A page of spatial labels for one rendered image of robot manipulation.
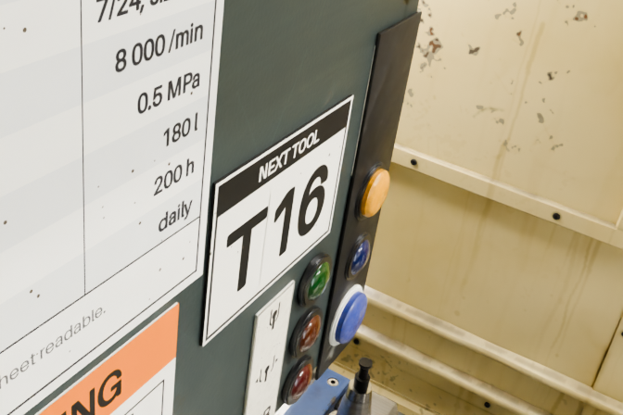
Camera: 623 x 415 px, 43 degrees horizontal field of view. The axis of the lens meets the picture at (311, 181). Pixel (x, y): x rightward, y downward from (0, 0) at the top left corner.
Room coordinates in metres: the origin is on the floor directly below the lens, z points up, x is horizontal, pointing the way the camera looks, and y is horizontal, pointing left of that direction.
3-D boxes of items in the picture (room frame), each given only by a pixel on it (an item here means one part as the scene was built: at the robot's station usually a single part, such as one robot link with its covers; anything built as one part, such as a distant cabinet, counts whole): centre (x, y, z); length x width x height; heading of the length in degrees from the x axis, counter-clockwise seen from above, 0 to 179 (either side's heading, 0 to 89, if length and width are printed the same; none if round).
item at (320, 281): (0.30, -0.01, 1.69); 0.02 x 0.01 x 0.02; 154
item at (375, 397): (0.70, -0.11, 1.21); 0.07 x 0.05 x 0.01; 64
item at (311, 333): (0.30, -0.01, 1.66); 0.02 x 0.01 x 0.02; 154
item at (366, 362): (0.65, -0.09, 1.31); 0.02 x 0.02 x 0.03
